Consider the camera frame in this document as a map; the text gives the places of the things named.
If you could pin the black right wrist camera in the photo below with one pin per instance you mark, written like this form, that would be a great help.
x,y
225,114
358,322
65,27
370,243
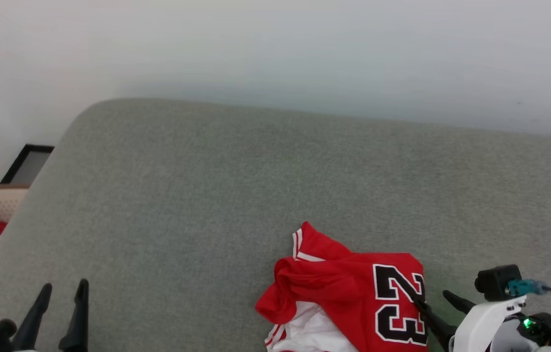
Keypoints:
x,y
495,281

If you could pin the black framed grey panel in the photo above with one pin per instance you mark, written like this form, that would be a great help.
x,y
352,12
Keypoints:
x,y
29,164

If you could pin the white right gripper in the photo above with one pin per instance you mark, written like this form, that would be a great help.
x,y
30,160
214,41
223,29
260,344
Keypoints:
x,y
476,325

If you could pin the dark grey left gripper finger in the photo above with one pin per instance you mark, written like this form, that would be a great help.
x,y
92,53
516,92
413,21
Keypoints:
x,y
33,318
79,318

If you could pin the teal right camera connector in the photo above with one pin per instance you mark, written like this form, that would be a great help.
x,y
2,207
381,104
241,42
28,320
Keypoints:
x,y
522,287

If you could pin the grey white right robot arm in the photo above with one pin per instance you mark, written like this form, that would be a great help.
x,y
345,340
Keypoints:
x,y
544,332

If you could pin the red and white basketball jersey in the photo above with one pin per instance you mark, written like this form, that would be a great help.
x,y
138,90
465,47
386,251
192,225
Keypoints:
x,y
334,288

